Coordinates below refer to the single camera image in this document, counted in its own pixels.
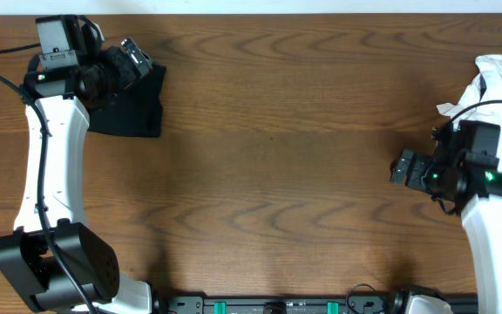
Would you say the black polo shirt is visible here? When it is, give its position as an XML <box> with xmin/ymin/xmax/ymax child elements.
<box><xmin>88</xmin><ymin>64</ymin><xmax>166</xmax><ymax>138</ymax></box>

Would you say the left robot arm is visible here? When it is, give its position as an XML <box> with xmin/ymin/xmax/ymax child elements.
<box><xmin>0</xmin><ymin>38</ymin><xmax>165</xmax><ymax>313</ymax></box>

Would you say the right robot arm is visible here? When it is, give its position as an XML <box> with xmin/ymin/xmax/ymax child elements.
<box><xmin>390</xmin><ymin>148</ymin><xmax>502</xmax><ymax>313</ymax></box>

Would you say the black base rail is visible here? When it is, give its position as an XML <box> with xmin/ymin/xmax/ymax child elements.
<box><xmin>154</xmin><ymin>283</ymin><xmax>478</xmax><ymax>314</ymax></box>

